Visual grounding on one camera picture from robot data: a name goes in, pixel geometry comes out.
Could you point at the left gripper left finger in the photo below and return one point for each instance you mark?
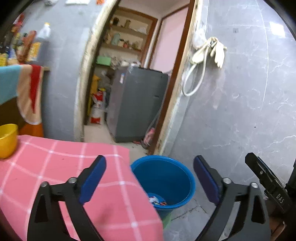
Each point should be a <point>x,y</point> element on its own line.
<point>46,221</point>

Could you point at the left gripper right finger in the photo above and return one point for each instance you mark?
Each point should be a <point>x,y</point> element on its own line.
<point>251,222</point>

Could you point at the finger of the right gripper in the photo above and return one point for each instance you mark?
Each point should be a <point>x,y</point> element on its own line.
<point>260,169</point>

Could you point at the red orange snack wrapper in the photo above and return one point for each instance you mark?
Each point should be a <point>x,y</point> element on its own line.
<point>157,201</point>

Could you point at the pink checked tablecloth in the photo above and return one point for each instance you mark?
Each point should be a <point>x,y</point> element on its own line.
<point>119,208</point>

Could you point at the blue plastic bucket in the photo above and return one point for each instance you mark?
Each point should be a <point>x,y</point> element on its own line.
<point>165,177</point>

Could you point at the yellow plastic bowl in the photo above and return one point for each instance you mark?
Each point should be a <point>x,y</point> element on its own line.
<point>8,140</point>

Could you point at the red white rice sack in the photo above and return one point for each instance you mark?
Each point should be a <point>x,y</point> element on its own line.
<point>97,114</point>

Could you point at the teal orange red towel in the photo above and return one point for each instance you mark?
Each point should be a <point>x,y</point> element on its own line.
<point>23,83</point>

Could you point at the white rubber gloves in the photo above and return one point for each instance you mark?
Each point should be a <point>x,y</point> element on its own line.
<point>211,47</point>

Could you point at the grey washing machine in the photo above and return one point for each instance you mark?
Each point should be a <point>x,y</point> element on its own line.
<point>136,97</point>

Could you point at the large oil jug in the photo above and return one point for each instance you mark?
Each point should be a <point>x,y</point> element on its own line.
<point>39,46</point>

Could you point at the green box on shelf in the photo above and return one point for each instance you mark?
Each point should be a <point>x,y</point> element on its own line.
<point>103,60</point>

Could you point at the orange snack bag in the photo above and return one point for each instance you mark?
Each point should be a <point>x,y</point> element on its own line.
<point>26,46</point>

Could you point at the wooden shelf unit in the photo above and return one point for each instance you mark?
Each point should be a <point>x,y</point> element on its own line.
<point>128,36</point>

